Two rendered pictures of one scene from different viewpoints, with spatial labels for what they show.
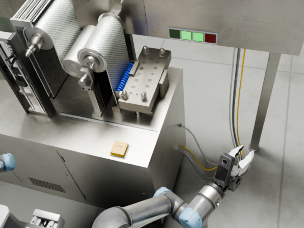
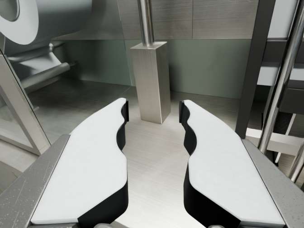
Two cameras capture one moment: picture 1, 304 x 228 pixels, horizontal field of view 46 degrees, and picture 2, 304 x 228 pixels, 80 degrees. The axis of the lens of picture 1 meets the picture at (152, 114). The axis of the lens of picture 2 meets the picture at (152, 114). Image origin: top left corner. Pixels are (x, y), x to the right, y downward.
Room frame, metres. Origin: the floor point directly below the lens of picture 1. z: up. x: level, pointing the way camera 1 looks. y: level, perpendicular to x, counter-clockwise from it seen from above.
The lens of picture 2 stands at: (1.04, 0.79, 1.30)
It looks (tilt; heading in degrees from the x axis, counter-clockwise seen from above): 32 degrees down; 6
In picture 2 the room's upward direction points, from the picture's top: 7 degrees counter-clockwise
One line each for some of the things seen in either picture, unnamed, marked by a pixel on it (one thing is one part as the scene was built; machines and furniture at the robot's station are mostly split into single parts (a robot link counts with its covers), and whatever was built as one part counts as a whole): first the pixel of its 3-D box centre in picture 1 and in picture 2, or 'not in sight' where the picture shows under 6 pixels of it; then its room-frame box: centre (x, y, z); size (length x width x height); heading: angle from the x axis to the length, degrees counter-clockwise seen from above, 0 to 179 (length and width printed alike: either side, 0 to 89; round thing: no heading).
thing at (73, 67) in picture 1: (83, 50); not in sight; (1.41, 0.29, 1.17); 0.26 x 0.12 x 0.12; 155
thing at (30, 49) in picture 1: (29, 51); not in sight; (1.27, 0.49, 1.33); 0.06 x 0.03 x 0.03; 155
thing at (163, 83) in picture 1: (164, 83); not in sight; (1.29, -0.09, 0.96); 0.10 x 0.03 x 0.11; 155
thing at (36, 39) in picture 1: (35, 42); not in sight; (1.33, 0.47, 1.33); 0.06 x 0.06 x 0.06; 65
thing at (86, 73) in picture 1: (92, 93); not in sight; (1.22, 0.28, 1.05); 0.06 x 0.05 x 0.31; 155
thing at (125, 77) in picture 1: (125, 77); not in sight; (1.32, 0.10, 1.03); 0.21 x 0.04 x 0.03; 155
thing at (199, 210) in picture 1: (196, 213); not in sight; (0.46, -0.09, 1.21); 0.11 x 0.08 x 0.09; 131
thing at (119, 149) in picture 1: (119, 148); not in sight; (0.97, 0.18, 0.91); 0.07 x 0.07 x 0.02; 65
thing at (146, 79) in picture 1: (146, 78); not in sight; (1.32, 0.00, 1.00); 0.40 x 0.16 x 0.06; 155
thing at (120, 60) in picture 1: (118, 65); not in sight; (1.33, 0.13, 1.11); 0.23 x 0.01 x 0.18; 155
